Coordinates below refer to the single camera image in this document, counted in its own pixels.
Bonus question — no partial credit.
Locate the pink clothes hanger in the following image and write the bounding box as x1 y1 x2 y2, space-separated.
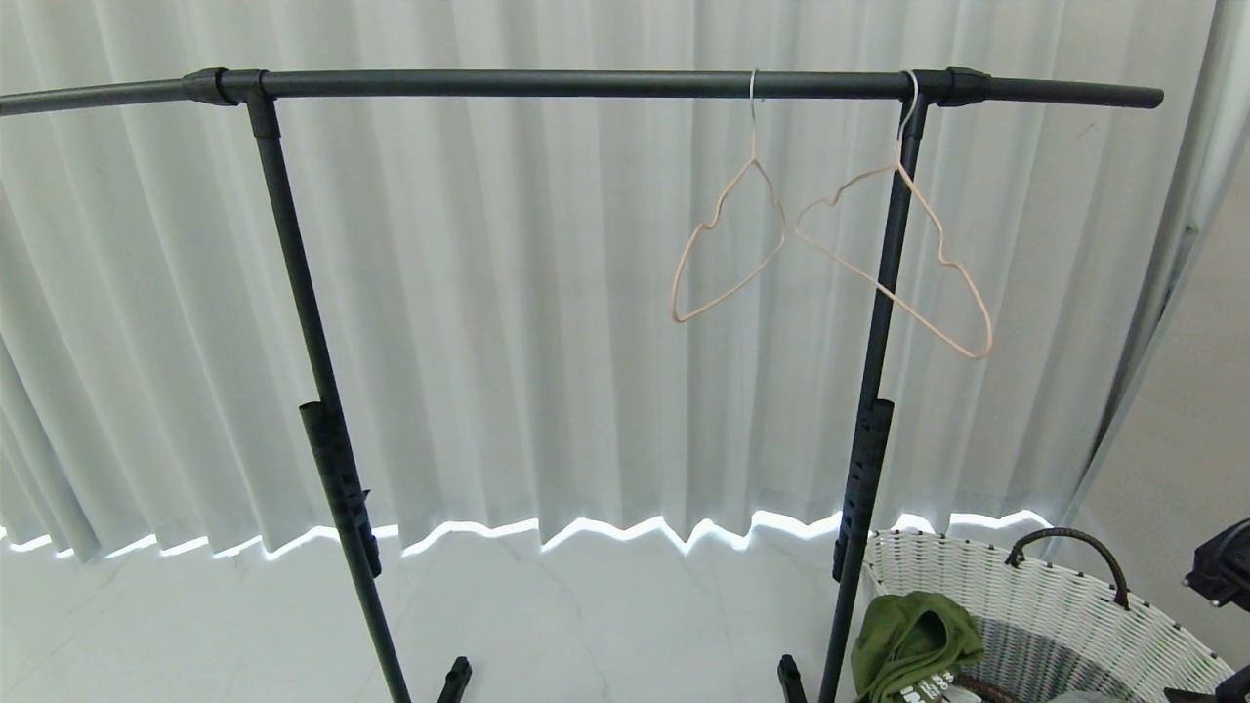
670 70 789 325
793 70 995 361

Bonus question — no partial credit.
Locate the white curtain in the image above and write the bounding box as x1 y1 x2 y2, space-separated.
0 0 1250 564

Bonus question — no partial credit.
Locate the green printed garment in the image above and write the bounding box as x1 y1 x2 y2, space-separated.
850 590 987 703

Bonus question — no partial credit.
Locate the black clothes rack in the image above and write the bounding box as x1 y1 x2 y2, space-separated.
0 66 1165 703

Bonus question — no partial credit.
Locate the white laundry basket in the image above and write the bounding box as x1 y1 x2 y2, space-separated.
859 527 1236 703

